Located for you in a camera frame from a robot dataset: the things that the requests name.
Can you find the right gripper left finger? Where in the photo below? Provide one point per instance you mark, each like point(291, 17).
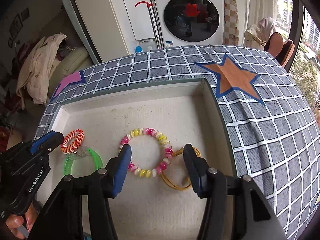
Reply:
point(117, 168)

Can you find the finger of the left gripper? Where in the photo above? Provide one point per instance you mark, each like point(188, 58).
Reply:
point(46, 141)

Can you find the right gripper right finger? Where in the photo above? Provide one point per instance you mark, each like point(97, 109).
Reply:
point(197, 169)

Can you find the green translucent bangle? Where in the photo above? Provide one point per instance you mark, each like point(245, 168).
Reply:
point(83, 162)

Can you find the person's left hand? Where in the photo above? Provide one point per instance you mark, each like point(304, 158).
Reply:
point(15, 221)

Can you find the grey checked star tablecloth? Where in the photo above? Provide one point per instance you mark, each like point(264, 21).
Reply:
point(276, 140)

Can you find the cream white jacket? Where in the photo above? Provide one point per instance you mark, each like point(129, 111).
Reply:
point(38, 68)

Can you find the olive green armchair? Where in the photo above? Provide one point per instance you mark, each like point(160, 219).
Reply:
point(77, 59)

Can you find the detergent bottle blue cap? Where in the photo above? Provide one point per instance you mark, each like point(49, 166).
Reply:
point(145, 46)

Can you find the checkered hanging towel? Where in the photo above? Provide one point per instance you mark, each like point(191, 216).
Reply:
point(231, 31)

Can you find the beige bag on chair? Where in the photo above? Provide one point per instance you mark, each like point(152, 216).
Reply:
point(257, 35)

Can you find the brown chair far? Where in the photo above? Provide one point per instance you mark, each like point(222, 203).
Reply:
point(274, 44)

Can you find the brown chair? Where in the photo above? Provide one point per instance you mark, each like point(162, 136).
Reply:
point(285, 53)
point(274, 44)

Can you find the brown chair near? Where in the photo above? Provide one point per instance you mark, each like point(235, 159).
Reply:
point(285, 53)

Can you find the white cabinet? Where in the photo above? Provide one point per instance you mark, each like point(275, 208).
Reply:
point(114, 28)

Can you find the lower white washing machine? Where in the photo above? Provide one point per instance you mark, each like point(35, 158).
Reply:
point(187, 22)

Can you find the wall picture frames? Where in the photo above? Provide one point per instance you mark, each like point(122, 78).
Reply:
point(17, 25)

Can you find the red handled mop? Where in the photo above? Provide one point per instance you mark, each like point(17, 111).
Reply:
point(151, 9)

